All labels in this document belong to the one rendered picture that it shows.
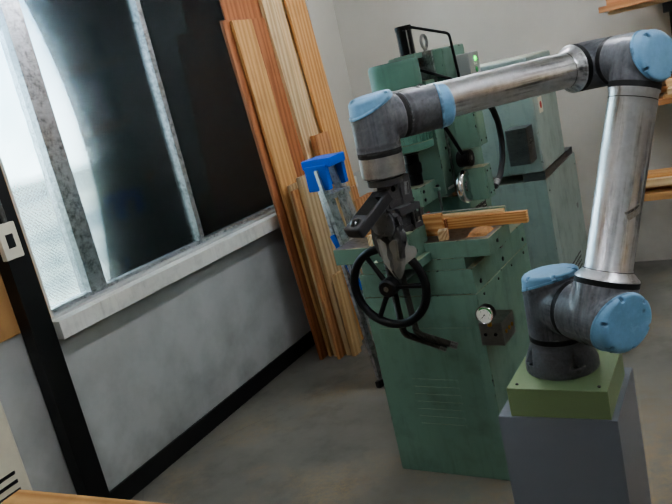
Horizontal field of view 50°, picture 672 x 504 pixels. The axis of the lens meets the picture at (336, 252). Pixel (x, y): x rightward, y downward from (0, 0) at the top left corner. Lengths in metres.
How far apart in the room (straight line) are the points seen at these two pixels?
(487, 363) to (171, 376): 1.55
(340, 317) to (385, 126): 2.68
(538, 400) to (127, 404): 1.90
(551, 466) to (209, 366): 2.05
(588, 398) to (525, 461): 0.26
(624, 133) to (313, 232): 2.42
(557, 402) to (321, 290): 2.24
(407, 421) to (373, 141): 1.57
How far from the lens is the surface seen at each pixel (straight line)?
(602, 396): 1.90
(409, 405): 2.75
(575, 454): 1.99
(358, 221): 1.41
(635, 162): 1.78
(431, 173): 2.65
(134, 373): 3.29
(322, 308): 4.04
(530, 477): 2.06
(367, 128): 1.41
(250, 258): 3.92
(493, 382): 2.56
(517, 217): 2.47
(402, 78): 2.47
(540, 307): 1.90
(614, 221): 1.77
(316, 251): 3.95
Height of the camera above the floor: 1.48
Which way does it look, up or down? 13 degrees down
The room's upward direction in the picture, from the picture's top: 13 degrees counter-clockwise
